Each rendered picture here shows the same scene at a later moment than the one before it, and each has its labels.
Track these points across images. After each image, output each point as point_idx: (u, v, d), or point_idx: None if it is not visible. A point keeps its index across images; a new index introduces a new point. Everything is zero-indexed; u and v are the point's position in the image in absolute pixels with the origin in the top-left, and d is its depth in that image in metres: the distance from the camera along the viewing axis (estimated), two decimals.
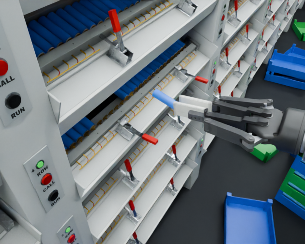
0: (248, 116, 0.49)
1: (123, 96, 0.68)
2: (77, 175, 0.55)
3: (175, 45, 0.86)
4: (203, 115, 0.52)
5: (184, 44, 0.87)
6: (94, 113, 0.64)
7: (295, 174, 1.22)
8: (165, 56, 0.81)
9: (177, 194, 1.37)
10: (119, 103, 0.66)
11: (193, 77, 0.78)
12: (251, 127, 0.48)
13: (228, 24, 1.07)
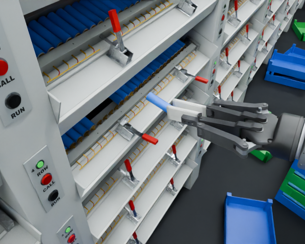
0: (242, 121, 0.48)
1: (123, 96, 0.68)
2: (77, 175, 0.55)
3: (175, 45, 0.86)
4: (196, 120, 0.51)
5: (184, 44, 0.87)
6: (94, 113, 0.64)
7: (295, 174, 1.22)
8: (165, 56, 0.81)
9: (177, 194, 1.37)
10: (119, 103, 0.66)
11: (193, 77, 0.78)
12: (246, 132, 0.47)
13: (228, 24, 1.07)
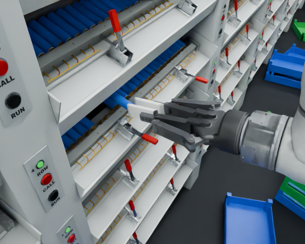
0: (193, 117, 0.51)
1: (123, 96, 0.68)
2: (77, 175, 0.55)
3: (175, 45, 0.86)
4: (153, 117, 0.54)
5: (184, 44, 0.87)
6: (94, 113, 0.64)
7: None
8: (165, 56, 0.81)
9: (177, 194, 1.37)
10: None
11: (193, 77, 0.78)
12: (195, 128, 0.49)
13: (228, 24, 1.07)
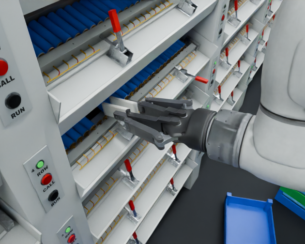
0: (163, 116, 0.52)
1: (123, 96, 0.68)
2: (77, 175, 0.55)
3: (175, 45, 0.86)
4: (126, 115, 0.55)
5: (184, 44, 0.87)
6: (94, 113, 0.64)
7: None
8: (165, 56, 0.81)
9: (177, 194, 1.37)
10: None
11: (193, 77, 0.78)
12: (165, 126, 0.50)
13: (228, 24, 1.07)
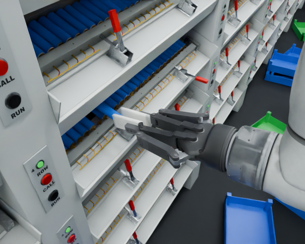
0: (179, 131, 0.48)
1: (123, 96, 0.68)
2: (77, 175, 0.55)
3: (175, 45, 0.86)
4: (138, 129, 0.52)
5: (184, 44, 0.87)
6: (94, 113, 0.64)
7: None
8: (165, 56, 0.81)
9: (177, 194, 1.37)
10: (119, 103, 0.66)
11: (193, 77, 0.78)
12: (180, 142, 0.47)
13: (228, 24, 1.07)
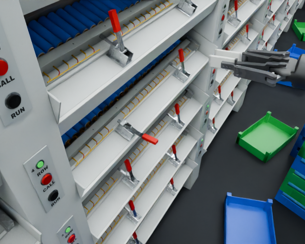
0: None
1: (117, 92, 0.68)
2: (77, 175, 0.55)
3: None
4: (241, 58, 0.71)
5: (180, 41, 0.88)
6: None
7: (295, 174, 1.22)
8: (161, 53, 0.81)
9: (177, 194, 1.37)
10: (114, 99, 0.67)
11: (181, 63, 0.77)
12: None
13: (228, 24, 1.07)
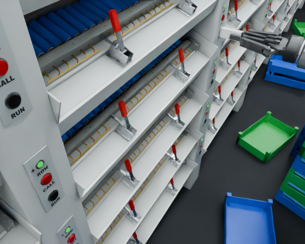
0: None
1: (117, 92, 0.68)
2: (77, 175, 0.55)
3: None
4: None
5: (180, 41, 0.88)
6: None
7: (295, 174, 1.22)
8: (161, 53, 0.81)
9: (177, 194, 1.37)
10: (114, 99, 0.67)
11: (181, 63, 0.77)
12: None
13: (228, 24, 1.07)
